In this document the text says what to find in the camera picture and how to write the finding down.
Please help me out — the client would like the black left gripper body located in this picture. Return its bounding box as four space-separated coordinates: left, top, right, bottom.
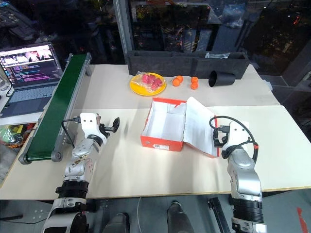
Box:
98 120 115 140

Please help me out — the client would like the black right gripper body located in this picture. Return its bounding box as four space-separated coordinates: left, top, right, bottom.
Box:
212 124 229 140

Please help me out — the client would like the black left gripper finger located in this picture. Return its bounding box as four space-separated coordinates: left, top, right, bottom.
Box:
112 116 121 134

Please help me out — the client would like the red shoe box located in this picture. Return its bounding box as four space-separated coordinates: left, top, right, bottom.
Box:
140 96 222 159

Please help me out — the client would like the green conveyor belt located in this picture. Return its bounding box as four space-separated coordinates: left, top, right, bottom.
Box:
18 52 93 166

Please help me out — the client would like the yellow round plate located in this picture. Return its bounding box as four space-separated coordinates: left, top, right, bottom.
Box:
129 72 168 96

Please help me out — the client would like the black cylindrical cup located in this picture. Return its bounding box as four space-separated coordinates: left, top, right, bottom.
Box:
207 70 237 88

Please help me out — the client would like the tall orange toy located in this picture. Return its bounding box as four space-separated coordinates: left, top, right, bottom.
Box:
190 76 200 91

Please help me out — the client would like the bag of red meat pieces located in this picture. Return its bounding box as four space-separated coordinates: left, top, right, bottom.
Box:
132 71 166 93

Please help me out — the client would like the clear plastic bag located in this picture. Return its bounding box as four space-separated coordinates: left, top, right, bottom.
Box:
204 51 230 60

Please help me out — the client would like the long black foam tray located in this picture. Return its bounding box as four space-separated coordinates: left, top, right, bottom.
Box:
125 50 251 80

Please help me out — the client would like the open grey laptop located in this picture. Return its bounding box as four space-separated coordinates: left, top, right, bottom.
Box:
0 42 64 119

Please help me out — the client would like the pile of colourful items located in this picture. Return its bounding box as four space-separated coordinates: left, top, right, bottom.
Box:
0 123 37 147

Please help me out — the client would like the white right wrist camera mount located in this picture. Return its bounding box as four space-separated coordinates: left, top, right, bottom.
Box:
221 121 251 151

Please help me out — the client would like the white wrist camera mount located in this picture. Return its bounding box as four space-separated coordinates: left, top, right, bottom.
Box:
221 121 251 151
79 112 108 142

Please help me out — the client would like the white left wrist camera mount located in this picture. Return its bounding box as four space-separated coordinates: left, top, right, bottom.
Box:
79 112 108 142

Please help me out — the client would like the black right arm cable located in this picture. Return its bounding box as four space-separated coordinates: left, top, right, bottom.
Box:
209 116 259 161

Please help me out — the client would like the black metal rail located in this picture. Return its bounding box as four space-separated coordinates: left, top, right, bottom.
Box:
207 197 230 233

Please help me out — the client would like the grey metal window post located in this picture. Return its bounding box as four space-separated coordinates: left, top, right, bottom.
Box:
112 0 135 65

